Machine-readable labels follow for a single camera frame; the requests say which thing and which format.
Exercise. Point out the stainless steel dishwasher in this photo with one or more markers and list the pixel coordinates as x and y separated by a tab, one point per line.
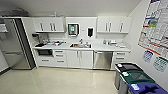
102	60

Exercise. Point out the stainless steel sink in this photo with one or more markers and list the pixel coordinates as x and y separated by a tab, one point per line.
80	45

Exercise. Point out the chrome faucet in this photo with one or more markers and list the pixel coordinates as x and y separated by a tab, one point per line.
80	41

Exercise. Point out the white sink base cabinet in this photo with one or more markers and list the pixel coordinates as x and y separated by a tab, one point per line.
80	60

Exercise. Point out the black soap dispenser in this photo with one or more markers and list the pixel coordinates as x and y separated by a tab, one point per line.
90	32

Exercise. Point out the steel paper towel dispenser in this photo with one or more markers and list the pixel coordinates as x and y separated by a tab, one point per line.
73	29

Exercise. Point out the microwave oven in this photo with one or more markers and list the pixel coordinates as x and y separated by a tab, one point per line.
59	58

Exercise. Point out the black built-in microwave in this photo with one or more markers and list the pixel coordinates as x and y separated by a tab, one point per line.
44	52

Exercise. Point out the grey bin black lid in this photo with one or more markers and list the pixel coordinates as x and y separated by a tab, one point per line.
126	67

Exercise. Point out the grey bin green lid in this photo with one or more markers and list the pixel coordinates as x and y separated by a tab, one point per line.
140	77

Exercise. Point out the blue bin sign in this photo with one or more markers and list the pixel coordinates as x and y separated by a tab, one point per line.
148	56

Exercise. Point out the stainless steel refrigerator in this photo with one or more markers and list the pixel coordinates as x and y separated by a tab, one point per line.
15	45

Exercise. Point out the green bin sign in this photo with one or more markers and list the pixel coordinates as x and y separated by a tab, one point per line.
160	64

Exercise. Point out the white paper sheet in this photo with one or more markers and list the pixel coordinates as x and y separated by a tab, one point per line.
3	28

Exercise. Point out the white wall cabinet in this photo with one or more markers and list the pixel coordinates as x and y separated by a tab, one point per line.
48	24
114	24

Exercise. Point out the large printed wall poster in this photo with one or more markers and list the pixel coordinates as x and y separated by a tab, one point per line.
155	26

